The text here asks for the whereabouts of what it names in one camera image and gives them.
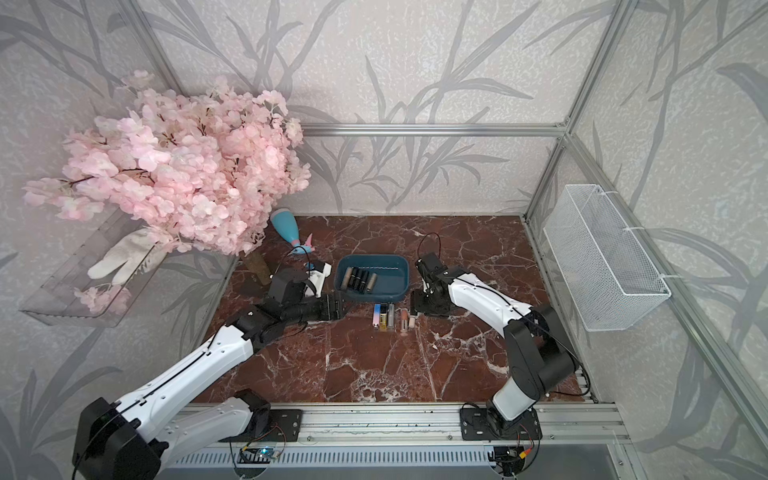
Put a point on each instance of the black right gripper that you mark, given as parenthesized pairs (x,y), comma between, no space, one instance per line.
(417,307)

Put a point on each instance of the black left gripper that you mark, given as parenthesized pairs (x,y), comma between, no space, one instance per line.
(327,314)

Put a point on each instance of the beige nude lipstick tube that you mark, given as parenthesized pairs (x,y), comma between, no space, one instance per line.
(346,278)

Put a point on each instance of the teal plastic storage box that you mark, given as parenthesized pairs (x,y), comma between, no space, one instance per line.
(393,277)

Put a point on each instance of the beige slim lipstick tube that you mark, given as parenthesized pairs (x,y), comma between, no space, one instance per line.
(371,283)

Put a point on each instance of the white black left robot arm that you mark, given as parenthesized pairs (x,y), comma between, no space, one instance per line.
(138,435)

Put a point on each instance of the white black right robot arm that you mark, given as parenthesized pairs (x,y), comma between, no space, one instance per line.
(559,362)

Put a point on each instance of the blue pink lipstick tube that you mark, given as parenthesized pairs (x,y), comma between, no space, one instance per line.
(376,316)

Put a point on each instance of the gold black lipstick tube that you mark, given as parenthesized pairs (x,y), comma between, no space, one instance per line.
(383,317)

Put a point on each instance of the dark square tree base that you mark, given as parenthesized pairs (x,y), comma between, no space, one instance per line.
(252,287)

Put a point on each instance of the brown artificial tree trunk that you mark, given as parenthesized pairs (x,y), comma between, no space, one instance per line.
(255,263)

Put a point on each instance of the green circuit board left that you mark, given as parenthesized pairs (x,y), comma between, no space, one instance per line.
(259,455)

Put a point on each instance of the pink cherry blossom tree crown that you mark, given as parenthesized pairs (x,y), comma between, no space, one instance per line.
(200,171)

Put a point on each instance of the white fabric glove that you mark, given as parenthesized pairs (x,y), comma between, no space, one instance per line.
(136,253)

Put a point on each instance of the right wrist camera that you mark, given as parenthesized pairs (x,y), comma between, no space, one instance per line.
(430,267)

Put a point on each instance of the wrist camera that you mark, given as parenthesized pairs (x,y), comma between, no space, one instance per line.
(430,267)
(318,272)

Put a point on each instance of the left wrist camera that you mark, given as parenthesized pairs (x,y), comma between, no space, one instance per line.
(318,272)

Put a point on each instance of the white wire mesh basket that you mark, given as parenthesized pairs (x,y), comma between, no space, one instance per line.
(611,279)

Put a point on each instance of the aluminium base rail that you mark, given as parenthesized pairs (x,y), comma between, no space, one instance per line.
(369,435)

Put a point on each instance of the clear acrylic wall shelf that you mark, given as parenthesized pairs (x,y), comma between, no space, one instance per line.
(101,280)

